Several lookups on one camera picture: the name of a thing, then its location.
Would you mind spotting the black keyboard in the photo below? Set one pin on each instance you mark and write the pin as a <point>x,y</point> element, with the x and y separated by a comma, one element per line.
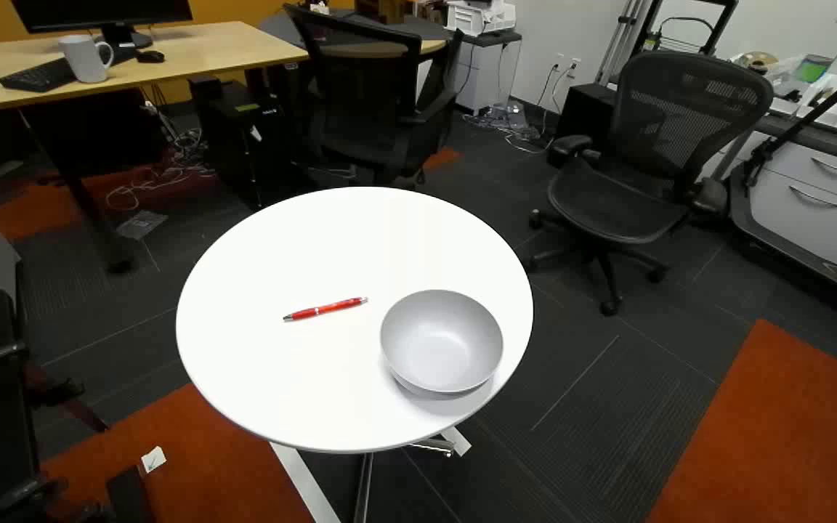
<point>38,76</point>

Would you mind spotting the black mesh office chair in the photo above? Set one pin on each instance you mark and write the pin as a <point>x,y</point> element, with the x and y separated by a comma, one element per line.
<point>651,167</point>

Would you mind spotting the black computer mouse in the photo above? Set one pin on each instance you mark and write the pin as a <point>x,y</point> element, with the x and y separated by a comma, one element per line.
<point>150,56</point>

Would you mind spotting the white pedestal cabinet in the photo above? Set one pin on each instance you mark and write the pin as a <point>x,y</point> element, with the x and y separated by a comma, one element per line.
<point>486,71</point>

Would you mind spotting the white drawer cabinet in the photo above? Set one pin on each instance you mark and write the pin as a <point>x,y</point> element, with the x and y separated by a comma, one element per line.
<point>822,203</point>

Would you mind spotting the wooden desk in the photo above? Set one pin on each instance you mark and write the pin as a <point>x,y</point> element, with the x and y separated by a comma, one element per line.
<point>193,54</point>

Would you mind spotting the wall socket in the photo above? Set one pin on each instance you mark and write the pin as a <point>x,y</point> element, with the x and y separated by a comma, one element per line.
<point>566,65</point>

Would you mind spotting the white printer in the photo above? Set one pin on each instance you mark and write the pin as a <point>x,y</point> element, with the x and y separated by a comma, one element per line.
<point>480,16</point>

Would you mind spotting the black subwoofer box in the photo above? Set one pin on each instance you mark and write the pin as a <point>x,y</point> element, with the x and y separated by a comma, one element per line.
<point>584,120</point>

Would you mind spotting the stand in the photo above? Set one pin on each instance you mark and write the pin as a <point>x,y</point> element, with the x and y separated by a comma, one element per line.
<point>807,116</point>

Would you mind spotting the black monitor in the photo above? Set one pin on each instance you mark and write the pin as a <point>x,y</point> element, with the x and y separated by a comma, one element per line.
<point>101,14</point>

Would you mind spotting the black computer tower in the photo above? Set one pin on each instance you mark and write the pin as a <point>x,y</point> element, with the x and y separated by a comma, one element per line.
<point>240,138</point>

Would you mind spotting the white mug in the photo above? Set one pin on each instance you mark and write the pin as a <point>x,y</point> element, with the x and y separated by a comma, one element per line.
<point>85,58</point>

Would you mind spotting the red pen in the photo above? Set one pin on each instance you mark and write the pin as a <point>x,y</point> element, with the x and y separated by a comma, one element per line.
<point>325,309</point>

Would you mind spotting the grey bowl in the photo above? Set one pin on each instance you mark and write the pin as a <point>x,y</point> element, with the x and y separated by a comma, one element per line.
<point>440,341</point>

